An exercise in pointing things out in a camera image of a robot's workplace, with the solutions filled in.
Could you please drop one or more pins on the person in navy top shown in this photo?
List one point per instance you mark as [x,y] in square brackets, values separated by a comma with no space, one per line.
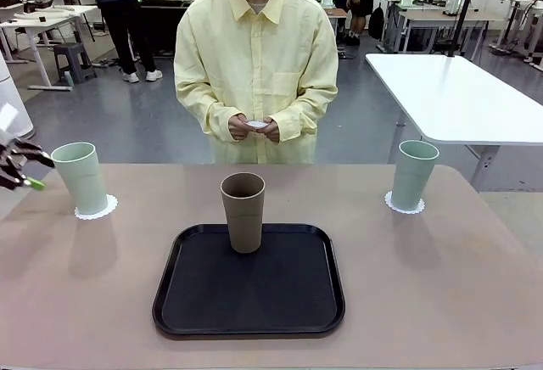
[119,5]

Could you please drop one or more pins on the mint green plastic cup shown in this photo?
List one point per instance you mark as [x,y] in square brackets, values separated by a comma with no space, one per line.
[413,175]
[80,175]

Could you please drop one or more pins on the person's left hand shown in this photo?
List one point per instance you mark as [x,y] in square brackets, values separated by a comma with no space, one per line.
[271,130]

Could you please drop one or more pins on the person's right forearm yellow sleeve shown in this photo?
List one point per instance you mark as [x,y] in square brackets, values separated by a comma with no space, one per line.
[203,109]

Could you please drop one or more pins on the large white table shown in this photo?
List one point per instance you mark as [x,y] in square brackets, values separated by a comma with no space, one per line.
[445,90]

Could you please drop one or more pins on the black backpack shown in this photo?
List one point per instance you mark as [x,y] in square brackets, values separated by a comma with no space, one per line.
[375,22]

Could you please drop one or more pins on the black plastic serving tray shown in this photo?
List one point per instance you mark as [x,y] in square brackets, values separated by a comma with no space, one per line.
[250,298]

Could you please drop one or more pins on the person in yellow shirt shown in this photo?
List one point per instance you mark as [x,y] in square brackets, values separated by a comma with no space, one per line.
[254,47]

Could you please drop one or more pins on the white scalloped paper coaster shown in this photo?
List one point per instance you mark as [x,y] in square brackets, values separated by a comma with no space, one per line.
[256,124]
[388,200]
[95,216]

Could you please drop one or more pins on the white cluttered workshop desk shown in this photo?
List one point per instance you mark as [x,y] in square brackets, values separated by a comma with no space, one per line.
[42,15]

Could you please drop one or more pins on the brown plastic cup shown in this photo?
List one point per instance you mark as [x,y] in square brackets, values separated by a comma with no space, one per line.
[244,225]

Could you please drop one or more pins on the person's left forearm yellow sleeve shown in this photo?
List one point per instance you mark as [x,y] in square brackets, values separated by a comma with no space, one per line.
[305,111]

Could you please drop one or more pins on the grey topped workshop desk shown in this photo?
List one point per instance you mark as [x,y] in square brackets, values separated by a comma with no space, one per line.
[445,15]

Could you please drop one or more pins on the grey plastic step stool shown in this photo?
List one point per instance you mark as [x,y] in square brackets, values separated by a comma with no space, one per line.
[72,60]

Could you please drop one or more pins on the black tripod pole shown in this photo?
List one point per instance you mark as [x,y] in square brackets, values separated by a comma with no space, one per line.
[464,5]

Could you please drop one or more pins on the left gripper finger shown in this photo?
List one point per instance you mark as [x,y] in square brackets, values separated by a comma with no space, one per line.
[34,183]
[38,155]

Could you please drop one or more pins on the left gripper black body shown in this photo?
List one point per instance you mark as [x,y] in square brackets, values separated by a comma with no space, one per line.
[6,162]

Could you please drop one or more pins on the person's right hand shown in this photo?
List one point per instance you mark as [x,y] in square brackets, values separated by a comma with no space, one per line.
[237,128]

